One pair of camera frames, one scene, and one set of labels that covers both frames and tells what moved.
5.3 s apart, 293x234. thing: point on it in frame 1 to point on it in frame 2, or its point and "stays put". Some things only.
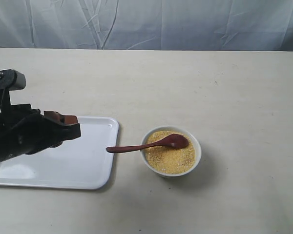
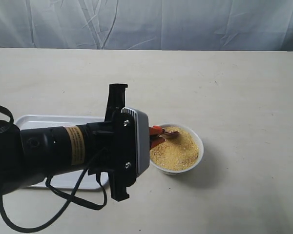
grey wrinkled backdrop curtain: [222, 25] stays put
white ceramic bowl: [197, 146] to [195, 164]
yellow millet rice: [167, 160] stays put
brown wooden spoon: [174, 141] to [173, 135]
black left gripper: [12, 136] to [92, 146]
